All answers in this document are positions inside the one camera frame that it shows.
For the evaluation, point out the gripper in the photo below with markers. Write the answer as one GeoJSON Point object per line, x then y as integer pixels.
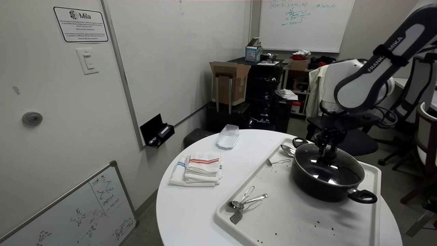
{"type": "Point", "coordinates": [332, 123]}

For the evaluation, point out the glass pot lid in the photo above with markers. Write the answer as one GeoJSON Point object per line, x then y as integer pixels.
{"type": "Point", "coordinates": [327, 169]}

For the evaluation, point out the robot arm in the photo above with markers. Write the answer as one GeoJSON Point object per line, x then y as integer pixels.
{"type": "Point", "coordinates": [382, 65]}

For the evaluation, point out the black pot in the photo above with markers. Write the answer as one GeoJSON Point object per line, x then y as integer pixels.
{"type": "Point", "coordinates": [321, 189]}

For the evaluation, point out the office chair with draped cloth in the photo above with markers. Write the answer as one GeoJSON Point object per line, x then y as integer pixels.
{"type": "Point", "coordinates": [315, 92]}

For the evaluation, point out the wooden shelf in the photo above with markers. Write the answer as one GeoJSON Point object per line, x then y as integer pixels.
{"type": "Point", "coordinates": [297, 92]}

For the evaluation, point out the black cabinet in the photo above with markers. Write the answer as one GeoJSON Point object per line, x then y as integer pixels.
{"type": "Point", "coordinates": [266, 89]}

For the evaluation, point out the white plastic tray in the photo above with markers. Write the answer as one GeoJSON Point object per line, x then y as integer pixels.
{"type": "Point", "coordinates": [293, 218]}

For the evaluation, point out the brown and white chair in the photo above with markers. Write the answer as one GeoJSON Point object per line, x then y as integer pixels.
{"type": "Point", "coordinates": [426, 143]}

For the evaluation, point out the clear plastic container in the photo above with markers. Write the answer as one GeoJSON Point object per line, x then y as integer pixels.
{"type": "Point", "coordinates": [228, 137]}

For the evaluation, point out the black office chair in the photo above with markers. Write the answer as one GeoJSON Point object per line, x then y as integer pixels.
{"type": "Point", "coordinates": [413, 89]}

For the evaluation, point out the black suitcase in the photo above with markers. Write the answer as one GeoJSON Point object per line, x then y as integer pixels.
{"type": "Point", "coordinates": [225, 118]}

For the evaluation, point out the small metal slotted spoon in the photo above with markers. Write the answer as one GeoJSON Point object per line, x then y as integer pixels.
{"type": "Point", "coordinates": [239, 203]}

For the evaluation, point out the cardboard box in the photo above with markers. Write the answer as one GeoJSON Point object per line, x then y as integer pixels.
{"type": "Point", "coordinates": [235, 83]}

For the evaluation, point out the blue box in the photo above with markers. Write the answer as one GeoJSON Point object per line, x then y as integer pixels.
{"type": "Point", "coordinates": [253, 53]}

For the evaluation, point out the folded red striped cloth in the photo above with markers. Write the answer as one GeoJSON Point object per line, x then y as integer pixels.
{"type": "Point", "coordinates": [203, 167]}

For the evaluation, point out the black footstool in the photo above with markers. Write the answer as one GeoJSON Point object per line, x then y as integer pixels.
{"type": "Point", "coordinates": [198, 136]}

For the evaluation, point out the folded blue striped cloth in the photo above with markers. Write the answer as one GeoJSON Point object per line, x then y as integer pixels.
{"type": "Point", "coordinates": [177, 176]}

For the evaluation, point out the black marker holder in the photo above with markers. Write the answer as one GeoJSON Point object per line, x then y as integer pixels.
{"type": "Point", "coordinates": [157, 131]}

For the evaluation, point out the small framed whiteboard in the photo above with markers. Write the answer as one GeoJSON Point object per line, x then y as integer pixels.
{"type": "Point", "coordinates": [85, 212]}

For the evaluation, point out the round grey door stop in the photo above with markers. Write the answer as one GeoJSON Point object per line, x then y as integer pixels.
{"type": "Point", "coordinates": [32, 118]}

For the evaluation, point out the wall whiteboard with writing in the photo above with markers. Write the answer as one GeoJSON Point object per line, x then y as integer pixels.
{"type": "Point", "coordinates": [304, 24]}

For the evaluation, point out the large blank wall whiteboard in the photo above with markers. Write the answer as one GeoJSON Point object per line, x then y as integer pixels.
{"type": "Point", "coordinates": [177, 61]}

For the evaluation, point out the white light switch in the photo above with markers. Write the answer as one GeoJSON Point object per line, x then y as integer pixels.
{"type": "Point", "coordinates": [87, 60]}

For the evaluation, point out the wall sign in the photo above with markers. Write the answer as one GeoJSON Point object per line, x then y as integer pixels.
{"type": "Point", "coordinates": [81, 24]}

